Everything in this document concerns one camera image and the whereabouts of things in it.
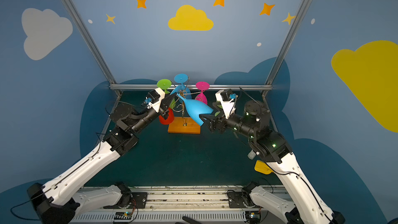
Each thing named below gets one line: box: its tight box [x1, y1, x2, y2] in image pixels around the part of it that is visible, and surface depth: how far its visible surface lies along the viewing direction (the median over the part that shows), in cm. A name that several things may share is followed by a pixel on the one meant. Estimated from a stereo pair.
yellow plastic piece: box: [253, 159, 275, 175], surface depth 86 cm
